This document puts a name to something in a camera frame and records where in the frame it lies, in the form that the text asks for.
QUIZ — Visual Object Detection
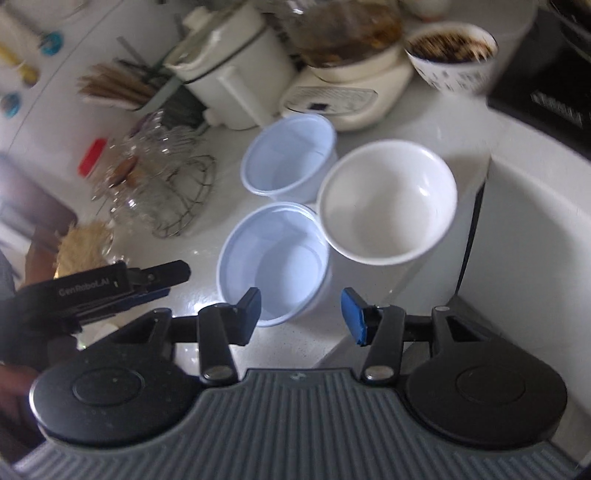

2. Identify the wire cup rack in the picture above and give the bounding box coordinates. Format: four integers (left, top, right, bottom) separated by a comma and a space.
151, 154, 218, 239

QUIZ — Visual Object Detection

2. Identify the bunch of dried noodles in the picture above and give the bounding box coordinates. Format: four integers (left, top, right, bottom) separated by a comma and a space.
57, 221, 115, 278

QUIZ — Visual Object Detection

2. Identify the black induction cooker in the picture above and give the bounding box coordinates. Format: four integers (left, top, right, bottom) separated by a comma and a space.
486, 8, 591, 163

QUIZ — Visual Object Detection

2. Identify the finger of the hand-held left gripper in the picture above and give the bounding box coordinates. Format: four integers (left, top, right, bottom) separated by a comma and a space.
76, 285, 172, 328
127, 260, 192, 294

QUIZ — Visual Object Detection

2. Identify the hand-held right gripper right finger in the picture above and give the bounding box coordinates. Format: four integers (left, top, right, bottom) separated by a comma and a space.
340, 287, 498, 385

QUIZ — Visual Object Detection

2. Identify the person's left forearm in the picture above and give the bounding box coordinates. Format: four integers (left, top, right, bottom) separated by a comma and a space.
0, 362, 43, 446

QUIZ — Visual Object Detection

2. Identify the brown cutting board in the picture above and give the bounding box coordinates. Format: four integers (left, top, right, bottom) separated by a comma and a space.
0, 154, 79, 253

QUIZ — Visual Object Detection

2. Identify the patterned cup with tea leaves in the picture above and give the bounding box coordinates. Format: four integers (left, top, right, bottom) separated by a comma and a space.
405, 20, 500, 96

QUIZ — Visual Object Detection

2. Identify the light blue bowl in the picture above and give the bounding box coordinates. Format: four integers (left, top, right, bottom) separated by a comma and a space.
216, 202, 332, 328
239, 114, 337, 204

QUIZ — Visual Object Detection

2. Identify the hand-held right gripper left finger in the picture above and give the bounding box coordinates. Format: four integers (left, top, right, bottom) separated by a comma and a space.
111, 287, 262, 387

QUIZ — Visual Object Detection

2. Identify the yellow pipe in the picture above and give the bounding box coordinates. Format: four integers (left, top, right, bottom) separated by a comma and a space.
0, 43, 38, 89

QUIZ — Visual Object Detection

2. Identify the bundle of wooden chopsticks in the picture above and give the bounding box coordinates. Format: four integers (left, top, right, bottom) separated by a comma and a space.
78, 62, 156, 110

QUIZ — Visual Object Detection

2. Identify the small white bowl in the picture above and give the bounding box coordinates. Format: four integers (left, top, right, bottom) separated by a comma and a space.
316, 140, 458, 267

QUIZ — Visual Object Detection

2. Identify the red lid plastic jar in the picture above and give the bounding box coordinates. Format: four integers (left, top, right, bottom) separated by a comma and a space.
77, 137, 122, 179

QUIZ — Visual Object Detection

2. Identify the white electric pot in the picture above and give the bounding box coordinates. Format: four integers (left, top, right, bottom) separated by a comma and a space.
163, 2, 297, 131

